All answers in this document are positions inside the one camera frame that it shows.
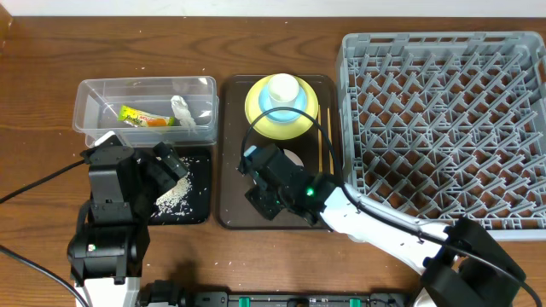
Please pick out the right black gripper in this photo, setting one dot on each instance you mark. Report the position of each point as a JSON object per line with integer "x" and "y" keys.
{"x": 258, "y": 199}

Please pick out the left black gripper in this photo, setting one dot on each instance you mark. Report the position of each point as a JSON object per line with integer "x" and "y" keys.
{"x": 153, "y": 167}

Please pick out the white bowl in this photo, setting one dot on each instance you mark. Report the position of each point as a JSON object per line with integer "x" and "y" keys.
{"x": 293, "y": 157}

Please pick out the rice pile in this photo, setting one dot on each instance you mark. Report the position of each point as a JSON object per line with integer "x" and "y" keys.
{"x": 175, "y": 202}

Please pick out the yellow green snack wrapper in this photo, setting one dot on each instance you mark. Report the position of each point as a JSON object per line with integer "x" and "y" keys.
{"x": 138, "y": 118}

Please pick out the white tissue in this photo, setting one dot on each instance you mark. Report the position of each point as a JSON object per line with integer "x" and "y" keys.
{"x": 182, "y": 114}

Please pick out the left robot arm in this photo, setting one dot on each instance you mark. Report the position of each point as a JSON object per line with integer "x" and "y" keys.
{"x": 112, "y": 237}

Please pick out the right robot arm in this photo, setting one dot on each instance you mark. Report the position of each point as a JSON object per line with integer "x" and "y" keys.
{"x": 458, "y": 265}

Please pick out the grey dishwasher rack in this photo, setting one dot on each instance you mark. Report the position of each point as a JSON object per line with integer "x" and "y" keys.
{"x": 443, "y": 125}

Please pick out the dark brown serving tray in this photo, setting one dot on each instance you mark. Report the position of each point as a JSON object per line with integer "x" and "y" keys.
{"x": 233, "y": 209}

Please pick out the black plastic tray bin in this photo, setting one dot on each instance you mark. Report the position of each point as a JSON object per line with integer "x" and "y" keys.
{"x": 199, "y": 199}

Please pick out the yellow plate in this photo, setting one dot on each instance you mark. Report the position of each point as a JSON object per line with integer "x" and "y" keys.
{"x": 276, "y": 125}

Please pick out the clear plastic bin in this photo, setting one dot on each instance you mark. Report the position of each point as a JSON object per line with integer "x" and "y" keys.
{"x": 98, "y": 102}

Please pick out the pale green cup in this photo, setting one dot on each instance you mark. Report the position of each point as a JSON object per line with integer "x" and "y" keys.
{"x": 283, "y": 90}

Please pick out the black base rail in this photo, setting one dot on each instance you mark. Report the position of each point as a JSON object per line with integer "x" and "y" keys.
{"x": 169, "y": 294}

